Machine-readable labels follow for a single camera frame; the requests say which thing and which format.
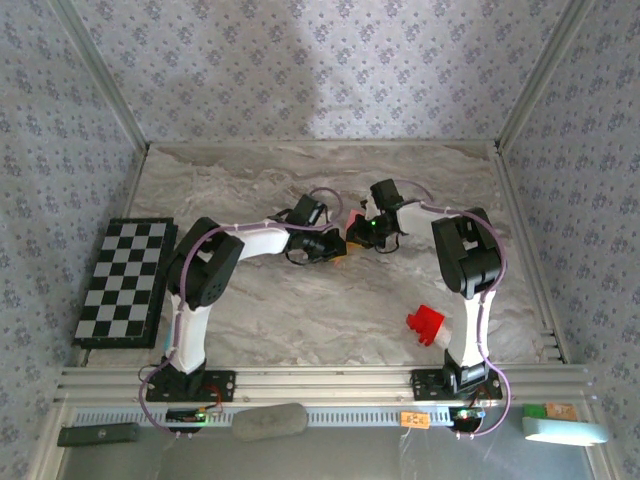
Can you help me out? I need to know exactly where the thin aluminium edge strip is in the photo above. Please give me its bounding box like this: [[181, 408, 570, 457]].
[[147, 139, 501, 151]]

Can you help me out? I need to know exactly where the red toy block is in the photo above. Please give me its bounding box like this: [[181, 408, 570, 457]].
[[404, 303, 446, 347]]

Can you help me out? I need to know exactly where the grey foam pad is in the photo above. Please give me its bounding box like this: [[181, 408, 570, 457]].
[[230, 402, 310, 442]]

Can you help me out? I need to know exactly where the orange paper tag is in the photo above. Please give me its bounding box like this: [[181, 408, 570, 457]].
[[399, 410, 432, 430]]

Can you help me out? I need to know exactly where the black and white checkerboard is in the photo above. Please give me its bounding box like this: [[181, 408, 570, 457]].
[[73, 217, 180, 350]]

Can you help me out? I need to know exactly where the white oblong case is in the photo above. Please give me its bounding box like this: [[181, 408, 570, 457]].
[[521, 416, 610, 447]]

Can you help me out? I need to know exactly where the black flat bar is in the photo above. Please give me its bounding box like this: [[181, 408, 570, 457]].
[[56, 422, 141, 448]]

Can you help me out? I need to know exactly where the wide aluminium base rail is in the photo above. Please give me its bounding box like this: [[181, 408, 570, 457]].
[[54, 366, 594, 405]]

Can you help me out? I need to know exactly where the aluminium side rail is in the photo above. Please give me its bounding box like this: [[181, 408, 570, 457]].
[[492, 144, 571, 365], [119, 144, 151, 221]]

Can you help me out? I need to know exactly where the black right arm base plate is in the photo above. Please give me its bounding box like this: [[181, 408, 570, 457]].
[[409, 368, 504, 401]]

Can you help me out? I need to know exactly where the slotted grey cable duct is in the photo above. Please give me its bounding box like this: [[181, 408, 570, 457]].
[[72, 405, 456, 429]]

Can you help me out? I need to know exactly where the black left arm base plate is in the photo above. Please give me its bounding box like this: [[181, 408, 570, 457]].
[[144, 368, 237, 404]]

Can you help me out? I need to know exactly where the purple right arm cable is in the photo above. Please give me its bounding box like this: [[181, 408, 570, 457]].
[[394, 178, 511, 441]]

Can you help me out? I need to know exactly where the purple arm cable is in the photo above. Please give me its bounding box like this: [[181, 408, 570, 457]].
[[394, 178, 511, 441], [138, 187, 345, 442]]

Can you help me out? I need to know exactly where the aluminium frame post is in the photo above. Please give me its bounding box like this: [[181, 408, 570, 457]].
[[494, 0, 599, 154], [47, 0, 151, 154]]

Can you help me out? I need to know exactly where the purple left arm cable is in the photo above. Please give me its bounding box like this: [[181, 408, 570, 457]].
[[138, 187, 345, 442]]

